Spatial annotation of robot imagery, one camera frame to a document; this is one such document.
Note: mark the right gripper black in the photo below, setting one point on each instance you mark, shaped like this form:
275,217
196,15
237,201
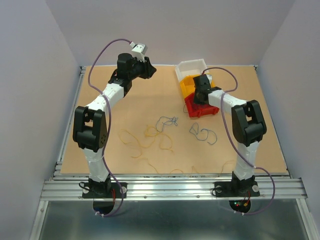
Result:
195,100

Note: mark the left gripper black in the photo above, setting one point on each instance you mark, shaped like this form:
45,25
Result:
148,69

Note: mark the yellow plastic bin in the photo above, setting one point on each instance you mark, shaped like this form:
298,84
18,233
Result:
187,85

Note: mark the white plastic bin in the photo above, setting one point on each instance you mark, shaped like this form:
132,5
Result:
189,68

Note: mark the red plastic bin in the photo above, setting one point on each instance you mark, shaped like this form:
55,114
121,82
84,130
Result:
198,110

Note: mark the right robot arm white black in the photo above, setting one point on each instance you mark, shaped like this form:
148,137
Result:
248,129

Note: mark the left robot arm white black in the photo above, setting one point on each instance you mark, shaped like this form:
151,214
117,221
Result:
91,122

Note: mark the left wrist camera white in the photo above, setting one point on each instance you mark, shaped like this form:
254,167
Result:
139,51

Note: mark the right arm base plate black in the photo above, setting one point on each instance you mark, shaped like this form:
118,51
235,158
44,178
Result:
224,189

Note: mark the aluminium frame rail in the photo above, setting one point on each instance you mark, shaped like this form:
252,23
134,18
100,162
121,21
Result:
173,187

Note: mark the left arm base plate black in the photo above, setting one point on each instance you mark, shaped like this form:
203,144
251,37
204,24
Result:
117,190

